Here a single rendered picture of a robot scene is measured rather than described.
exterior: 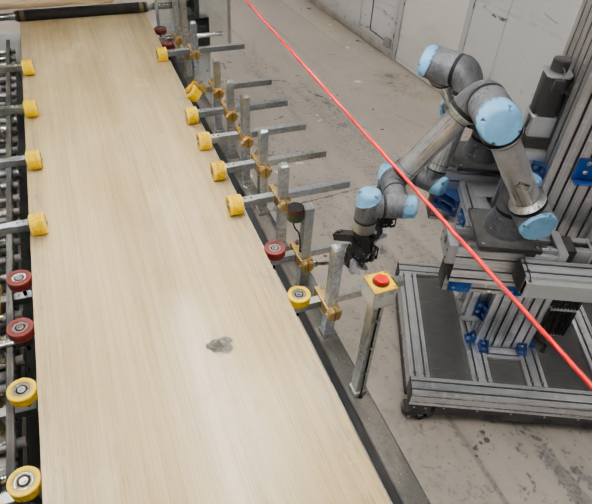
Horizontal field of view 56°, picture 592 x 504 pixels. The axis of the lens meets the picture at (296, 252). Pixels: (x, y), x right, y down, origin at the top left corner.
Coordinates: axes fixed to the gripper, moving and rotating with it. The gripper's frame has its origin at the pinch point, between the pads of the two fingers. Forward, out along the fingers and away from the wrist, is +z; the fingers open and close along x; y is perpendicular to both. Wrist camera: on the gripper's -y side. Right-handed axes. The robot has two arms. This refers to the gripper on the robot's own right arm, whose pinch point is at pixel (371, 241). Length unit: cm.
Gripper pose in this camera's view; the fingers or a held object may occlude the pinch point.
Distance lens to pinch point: 225.9
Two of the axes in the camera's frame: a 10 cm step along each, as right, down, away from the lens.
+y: 9.3, -2.1, 2.9
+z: -0.4, 7.4, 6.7
